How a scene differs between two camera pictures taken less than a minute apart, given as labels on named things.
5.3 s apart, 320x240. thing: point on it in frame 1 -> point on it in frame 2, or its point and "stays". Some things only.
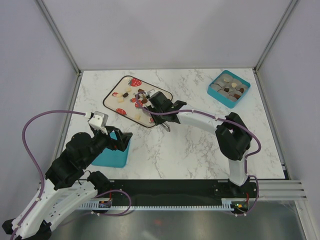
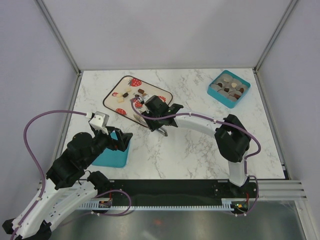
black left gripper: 123,138 stays
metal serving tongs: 166,126 -> 162,130
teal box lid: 113,159 stays
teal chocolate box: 228,89 stays
